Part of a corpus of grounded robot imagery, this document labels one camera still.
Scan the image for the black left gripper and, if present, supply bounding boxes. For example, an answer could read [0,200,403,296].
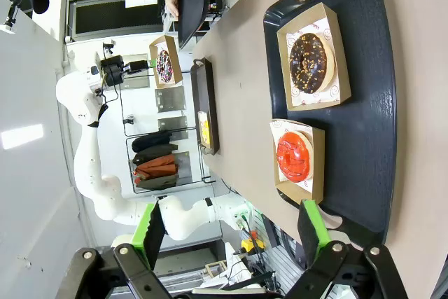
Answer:
[100,55,157,87]

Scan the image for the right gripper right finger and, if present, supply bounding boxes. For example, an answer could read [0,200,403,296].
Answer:
[285,199,409,299]

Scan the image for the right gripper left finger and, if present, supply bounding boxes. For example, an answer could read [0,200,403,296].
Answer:
[55,200,173,299]

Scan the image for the chocolate donut coloured sprinkles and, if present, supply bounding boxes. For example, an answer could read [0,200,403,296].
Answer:
[156,49,174,85]

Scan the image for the brown cardboard food box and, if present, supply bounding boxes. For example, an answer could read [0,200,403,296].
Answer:
[148,35,183,90]
[269,118,326,205]
[197,111,212,149]
[276,2,352,111]

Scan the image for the red glazed donut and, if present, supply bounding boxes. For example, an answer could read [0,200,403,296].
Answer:
[276,130,314,183]

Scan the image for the dark plastic serving tray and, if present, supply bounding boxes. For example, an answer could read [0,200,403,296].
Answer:
[190,57,221,156]
[262,0,398,248]
[176,0,210,50]

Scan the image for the yellow glazed donut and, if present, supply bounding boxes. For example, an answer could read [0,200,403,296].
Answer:
[199,118,211,146]

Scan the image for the chocolate donut with nuts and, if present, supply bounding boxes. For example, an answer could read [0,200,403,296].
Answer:
[288,32,336,95]

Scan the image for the person's right hand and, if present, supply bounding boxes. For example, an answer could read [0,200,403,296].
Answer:
[164,0,181,19]

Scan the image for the olive jacket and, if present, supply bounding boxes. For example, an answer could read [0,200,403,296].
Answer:
[134,172,179,190]

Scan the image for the black metal clothes rack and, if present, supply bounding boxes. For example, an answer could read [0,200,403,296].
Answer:
[118,74,217,195]

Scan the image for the yellow emergency stop box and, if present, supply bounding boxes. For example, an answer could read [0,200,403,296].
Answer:
[241,237,266,254]

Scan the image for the orange jacket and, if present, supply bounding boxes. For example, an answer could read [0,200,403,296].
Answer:
[134,154,179,181]

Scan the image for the black jacket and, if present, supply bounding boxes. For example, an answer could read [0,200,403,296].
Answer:
[131,130,174,153]

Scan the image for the dark grey jacket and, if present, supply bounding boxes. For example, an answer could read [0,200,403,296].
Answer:
[132,144,179,165]

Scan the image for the grey wall panel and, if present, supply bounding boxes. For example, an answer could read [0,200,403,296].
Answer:
[155,85,187,113]
[157,116,190,141]

